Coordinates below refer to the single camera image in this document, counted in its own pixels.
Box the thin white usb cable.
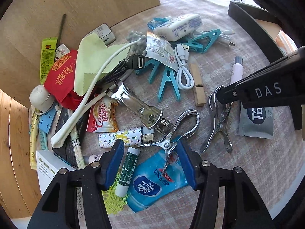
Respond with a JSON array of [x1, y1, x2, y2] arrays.
[[174, 43, 194, 90]]

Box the yellow wrapped packet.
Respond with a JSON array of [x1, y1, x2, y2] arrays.
[[29, 110, 41, 170]]

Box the white patterned lighter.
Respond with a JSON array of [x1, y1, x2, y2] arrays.
[[98, 126, 155, 149]]

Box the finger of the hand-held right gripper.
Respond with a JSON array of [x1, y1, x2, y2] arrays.
[[217, 46, 305, 105]]

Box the pink tube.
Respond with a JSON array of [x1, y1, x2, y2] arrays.
[[230, 56, 244, 85]]

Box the red white creamer sachet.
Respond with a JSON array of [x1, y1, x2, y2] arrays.
[[86, 93, 119, 133]]

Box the black tray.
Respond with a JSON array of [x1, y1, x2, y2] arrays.
[[227, 1, 301, 60]]

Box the white cardboard box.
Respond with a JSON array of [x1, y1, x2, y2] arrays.
[[36, 150, 83, 196]]

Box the small white red sachet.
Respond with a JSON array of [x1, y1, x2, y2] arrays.
[[54, 43, 70, 61]]

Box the yellow-green sachet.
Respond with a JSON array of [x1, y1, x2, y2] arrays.
[[39, 37, 58, 85]]

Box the white printed tissue pack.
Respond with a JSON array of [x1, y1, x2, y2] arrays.
[[154, 14, 203, 41]]

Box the light green cleaning cloth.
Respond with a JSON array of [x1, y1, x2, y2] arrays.
[[73, 34, 131, 97]]

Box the small grey white box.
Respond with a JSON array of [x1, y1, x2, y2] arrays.
[[83, 23, 116, 46]]

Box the grey foil sachet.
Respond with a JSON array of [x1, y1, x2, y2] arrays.
[[238, 102, 274, 139]]

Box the green white lip balm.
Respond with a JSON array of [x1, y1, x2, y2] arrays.
[[115, 146, 140, 196]]

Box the red gold-print envelope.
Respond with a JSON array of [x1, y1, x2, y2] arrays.
[[43, 50, 84, 110]]

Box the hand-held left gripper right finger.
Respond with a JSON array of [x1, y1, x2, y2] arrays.
[[176, 139, 277, 229]]

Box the brown wooden board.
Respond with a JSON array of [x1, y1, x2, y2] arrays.
[[0, 0, 161, 105]]

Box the teal comb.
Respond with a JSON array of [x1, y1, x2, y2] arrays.
[[38, 126, 49, 151]]

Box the thick white cable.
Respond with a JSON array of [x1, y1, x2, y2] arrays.
[[51, 38, 143, 148]]

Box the black usb cable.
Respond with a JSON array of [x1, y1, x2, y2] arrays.
[[95, 55, 146, 86]]

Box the chrome bottle opener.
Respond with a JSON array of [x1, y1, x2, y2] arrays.
[[105, 79, 174, 136]]

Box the pink checked cloth desktop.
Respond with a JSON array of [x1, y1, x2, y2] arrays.
[[79, 0, 303, 229]]

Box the grey bead cluster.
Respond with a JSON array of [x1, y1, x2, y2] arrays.
[[127, 30, 146, 55]]

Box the wooden clothespin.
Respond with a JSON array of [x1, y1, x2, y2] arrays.
[[189, 63, 206, 107]]

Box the blue tissue pack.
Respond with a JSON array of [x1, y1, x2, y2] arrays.
[[126, 145, 194, 213]]

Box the yellow plastic shuttlecock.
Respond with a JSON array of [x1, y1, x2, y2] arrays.
[[102, 174, 129, 215]]

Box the black flat box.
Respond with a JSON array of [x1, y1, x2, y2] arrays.
[[52, 107, 88, 170]]

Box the metal spring clip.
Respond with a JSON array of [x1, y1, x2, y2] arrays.
[[200, 86, 233, 153], [137, 110, 200, 176]]

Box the beige round gadget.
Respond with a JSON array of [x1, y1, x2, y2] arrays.
[[29, 85, 56, 112]]

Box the dark green thin stick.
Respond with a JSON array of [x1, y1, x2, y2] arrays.
[[58, 14, 67, 44]]

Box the paper wrapped chopsticks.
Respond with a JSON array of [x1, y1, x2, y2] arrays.
[[70, 124, 86, 170]]

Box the large teal plastic clip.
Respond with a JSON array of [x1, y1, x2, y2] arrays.
[[191, 29, 221, 53]]

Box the blue plastic clothespin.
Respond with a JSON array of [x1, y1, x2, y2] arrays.
[[136, 58, 162, 84], [157, 66, 181, 102]]

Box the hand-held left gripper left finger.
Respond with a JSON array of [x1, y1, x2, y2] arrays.
[[27, 139, 125, 229]]

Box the white sachet red print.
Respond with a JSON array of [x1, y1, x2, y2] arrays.
[[145, 31, 179, 71]]

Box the small teal plastic clip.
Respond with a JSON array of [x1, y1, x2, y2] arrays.
[[181, 40, 203, 52]]

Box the blue plastic card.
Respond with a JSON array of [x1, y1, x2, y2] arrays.
[[38, 110, 58, 134]]

